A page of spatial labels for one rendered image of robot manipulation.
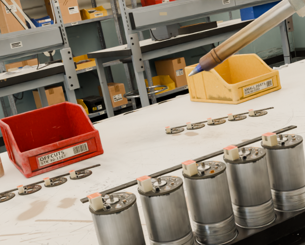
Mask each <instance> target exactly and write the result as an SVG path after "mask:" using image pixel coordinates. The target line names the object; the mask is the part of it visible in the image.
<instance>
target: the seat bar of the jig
mask: <svg viewBox="0 0 305 245"><path fill-rule="evenodd" d="M274 211H275V217H276V220H275V221H274V222H273V223H271V224H270V225H267V226H265V227H259V228H243V227H239V226H237V225H236V227H237V237H236V238H235V239H234V240H233V241H231V242H229V243H227V244H224V245H267V244H269V243H271V242H274V241H276V240H278V239H280V238H282V237H284V236H287V235H289V234H291V233H293V232H295V231H297V230H300V229H302V228H304V227H305V209H303V210H299V211H293V212H282V211H277V210H274ZM193 237H194V242H195V245H200V244H198V243H197V242H196V239H195V234H194V231H193Z"/></svg>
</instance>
